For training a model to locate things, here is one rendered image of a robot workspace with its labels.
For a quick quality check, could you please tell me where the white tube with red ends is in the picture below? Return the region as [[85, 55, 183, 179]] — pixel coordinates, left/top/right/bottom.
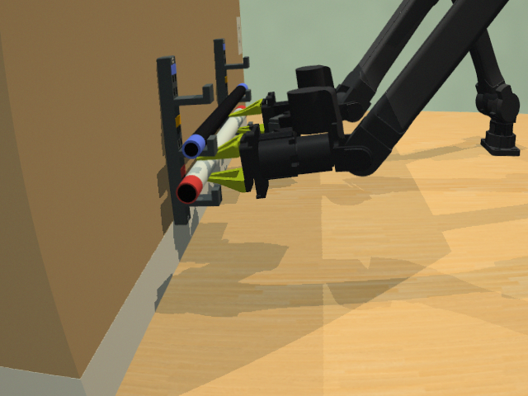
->
[[176, 116, 247, 204]]

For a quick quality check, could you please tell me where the black metal bar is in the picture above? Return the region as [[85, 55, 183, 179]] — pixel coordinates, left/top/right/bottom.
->
[[181, 83, 248, 159]]

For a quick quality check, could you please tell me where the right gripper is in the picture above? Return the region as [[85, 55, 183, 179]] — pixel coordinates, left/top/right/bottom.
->
[[229, 92, 276, 134]]

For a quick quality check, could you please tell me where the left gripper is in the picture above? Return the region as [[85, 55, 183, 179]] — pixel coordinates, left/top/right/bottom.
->
[[196, 124, 301, 199]]

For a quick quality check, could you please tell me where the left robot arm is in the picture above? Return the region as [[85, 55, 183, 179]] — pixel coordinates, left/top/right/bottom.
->
[[259, 0, 509, 177]]

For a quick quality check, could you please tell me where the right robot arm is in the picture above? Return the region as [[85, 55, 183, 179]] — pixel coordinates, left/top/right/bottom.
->
[[268, 0, 520, 156]]

